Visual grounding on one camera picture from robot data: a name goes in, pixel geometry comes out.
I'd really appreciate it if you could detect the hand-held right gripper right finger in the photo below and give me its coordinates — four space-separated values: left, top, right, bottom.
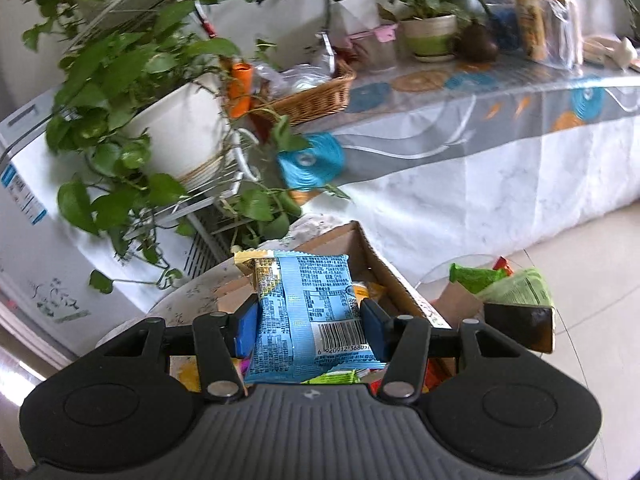
359 297 527 405

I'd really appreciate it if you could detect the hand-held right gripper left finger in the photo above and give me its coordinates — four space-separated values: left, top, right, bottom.
95 297 260 403

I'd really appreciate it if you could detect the light blue snack packet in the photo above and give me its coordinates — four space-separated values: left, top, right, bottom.
234 249 388 385

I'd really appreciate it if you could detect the cardboard box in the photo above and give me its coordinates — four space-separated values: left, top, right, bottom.
215 220 458 396

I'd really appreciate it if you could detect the clear bag of snacks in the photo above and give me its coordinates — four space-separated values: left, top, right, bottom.
537 0 583 68

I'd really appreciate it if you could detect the brown cardboard piece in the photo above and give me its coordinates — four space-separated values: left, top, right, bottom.
430 280 486 328

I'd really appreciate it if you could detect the bright green snack packet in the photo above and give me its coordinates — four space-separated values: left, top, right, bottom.
449 262 508 295

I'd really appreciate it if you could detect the white metal plant stand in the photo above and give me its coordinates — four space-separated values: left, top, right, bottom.
65 0 263 281

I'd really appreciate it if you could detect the dark brown snack packet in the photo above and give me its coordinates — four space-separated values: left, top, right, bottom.
482 302 556 353

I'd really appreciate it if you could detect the pale green snack packet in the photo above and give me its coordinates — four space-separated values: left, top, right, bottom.
482 267 556 308

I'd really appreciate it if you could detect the patterned table cover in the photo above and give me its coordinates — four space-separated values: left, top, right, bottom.
277 45 640 281

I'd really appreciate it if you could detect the large white plant pot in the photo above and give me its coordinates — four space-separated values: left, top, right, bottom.
120 77 236 186

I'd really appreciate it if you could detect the white freezer with tree print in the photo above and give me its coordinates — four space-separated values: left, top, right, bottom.
0 91 236 366

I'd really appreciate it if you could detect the wicker basket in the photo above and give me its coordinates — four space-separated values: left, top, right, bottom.
250 57 358 128

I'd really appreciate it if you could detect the orange bottle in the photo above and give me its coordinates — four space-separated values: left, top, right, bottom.
226 60 253 118

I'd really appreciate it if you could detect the clear plastic bag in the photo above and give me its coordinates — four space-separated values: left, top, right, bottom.
252 57 346 96

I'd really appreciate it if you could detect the clear plastic container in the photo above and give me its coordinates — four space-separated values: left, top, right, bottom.
350 35 398 73

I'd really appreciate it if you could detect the pink lid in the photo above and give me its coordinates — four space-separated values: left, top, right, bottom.
350 25 398 43

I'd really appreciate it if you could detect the pothos plant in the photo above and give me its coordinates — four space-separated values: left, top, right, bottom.
22 0 351 295

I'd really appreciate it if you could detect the green striped plant pot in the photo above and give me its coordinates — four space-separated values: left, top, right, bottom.
400 14 458 58

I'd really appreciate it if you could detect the brown teapot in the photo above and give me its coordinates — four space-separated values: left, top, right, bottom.
452 20 500 61

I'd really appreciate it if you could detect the white square plant pot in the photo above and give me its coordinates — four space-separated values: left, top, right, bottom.
327 0 381 36

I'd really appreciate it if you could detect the dark blue jar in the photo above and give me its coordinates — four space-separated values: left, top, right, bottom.
487 5 521 53

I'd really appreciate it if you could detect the tall yellow snack packet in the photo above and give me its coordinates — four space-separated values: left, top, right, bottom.
515 0 551 61

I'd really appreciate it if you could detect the white table object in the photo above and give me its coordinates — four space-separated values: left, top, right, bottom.
582 35 638 68

